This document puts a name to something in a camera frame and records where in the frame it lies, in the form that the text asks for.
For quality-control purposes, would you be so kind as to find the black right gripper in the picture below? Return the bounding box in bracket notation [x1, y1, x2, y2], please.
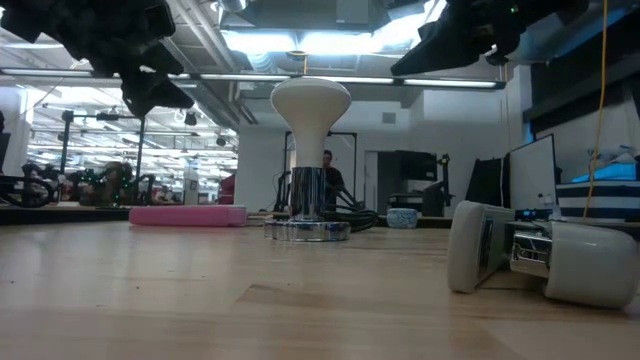
[390, 0, 552, 78]

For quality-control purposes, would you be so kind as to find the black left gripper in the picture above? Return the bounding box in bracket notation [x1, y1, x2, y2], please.
[58, 0, 196, 119]

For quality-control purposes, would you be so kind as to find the pink box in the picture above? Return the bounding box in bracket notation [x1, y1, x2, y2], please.
[128, 204, 249, 229]

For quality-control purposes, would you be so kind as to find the white reflector lightbulb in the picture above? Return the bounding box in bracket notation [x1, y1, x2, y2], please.
[269, 76, 353, 169]

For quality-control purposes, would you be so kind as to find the black lamp power cable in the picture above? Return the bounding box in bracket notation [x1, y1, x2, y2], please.
[323, 192, 381, 234]

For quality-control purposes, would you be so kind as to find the background robot rig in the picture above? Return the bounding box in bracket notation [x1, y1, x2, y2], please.
[0, 109, 159, 209]

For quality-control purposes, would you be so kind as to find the black cabinet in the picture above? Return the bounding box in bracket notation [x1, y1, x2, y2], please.
[376, 149, 454, 218]

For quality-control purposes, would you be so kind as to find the black monitor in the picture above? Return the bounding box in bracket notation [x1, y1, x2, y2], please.
[465, 156, 512, 209]

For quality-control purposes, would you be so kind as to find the white-faced monitor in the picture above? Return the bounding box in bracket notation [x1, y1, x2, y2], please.
[508, 133, 559, 214]

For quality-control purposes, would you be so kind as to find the person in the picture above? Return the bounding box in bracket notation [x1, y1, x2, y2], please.
[321, 149, 347, 212]

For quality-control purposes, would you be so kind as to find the black box with blue light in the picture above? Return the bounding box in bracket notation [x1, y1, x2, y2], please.
[513, 208, 555, 222]

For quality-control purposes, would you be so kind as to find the black white striped bag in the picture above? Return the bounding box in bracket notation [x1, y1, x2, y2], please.
[555, 179, 640, 224]

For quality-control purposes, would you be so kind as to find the grey stapler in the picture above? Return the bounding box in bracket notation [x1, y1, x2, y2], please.
[445, 199, 640, 310]

